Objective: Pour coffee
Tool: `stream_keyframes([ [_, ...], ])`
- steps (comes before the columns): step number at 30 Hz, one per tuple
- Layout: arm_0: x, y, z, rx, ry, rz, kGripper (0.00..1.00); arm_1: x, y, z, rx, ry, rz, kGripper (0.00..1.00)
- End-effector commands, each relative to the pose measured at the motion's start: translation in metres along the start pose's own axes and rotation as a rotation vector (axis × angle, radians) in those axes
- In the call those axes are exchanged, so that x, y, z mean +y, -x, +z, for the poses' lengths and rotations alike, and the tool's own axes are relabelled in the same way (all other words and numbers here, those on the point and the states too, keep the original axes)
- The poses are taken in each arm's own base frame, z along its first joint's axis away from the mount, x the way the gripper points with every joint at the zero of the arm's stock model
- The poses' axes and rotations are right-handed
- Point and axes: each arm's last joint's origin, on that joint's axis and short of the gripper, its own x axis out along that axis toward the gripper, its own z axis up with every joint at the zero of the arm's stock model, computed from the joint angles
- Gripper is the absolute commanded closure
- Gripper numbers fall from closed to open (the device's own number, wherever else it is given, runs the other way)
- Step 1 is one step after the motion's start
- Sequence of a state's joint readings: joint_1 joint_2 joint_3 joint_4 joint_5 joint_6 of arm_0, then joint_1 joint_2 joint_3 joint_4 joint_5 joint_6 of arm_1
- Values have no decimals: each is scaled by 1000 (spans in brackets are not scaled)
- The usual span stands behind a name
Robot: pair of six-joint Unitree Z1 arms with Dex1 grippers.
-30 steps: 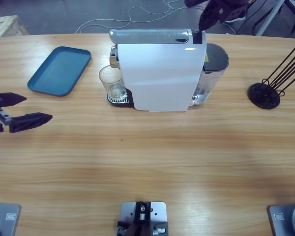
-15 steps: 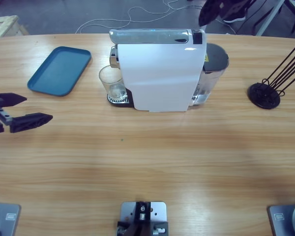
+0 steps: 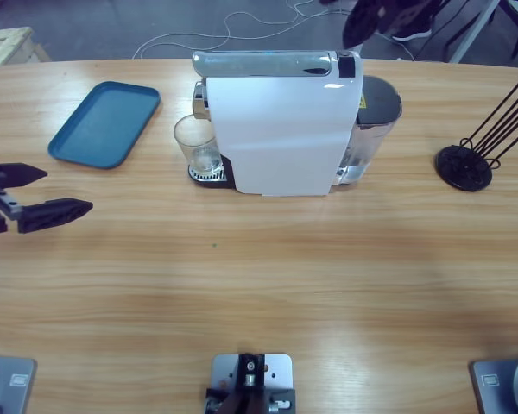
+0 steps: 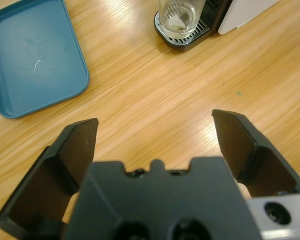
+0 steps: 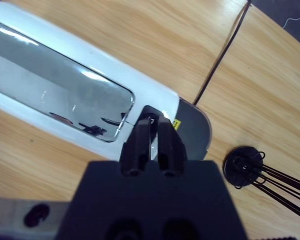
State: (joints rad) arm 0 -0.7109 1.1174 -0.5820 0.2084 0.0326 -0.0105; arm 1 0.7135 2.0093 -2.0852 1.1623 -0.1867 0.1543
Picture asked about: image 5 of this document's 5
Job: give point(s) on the clear water tank black lid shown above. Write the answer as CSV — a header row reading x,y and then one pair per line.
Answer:
x,y
193,125

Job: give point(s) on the chrome coffee machine lever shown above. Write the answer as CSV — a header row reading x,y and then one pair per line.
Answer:
x,y
52,80

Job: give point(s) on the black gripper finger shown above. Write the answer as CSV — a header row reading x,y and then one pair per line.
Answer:
x,y
170,150
137,150

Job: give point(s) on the black capsule holder with rods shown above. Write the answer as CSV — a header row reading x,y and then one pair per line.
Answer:
x,y
231,172

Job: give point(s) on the white capsule coffee machine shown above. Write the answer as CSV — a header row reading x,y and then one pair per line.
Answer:
x,y
145,87

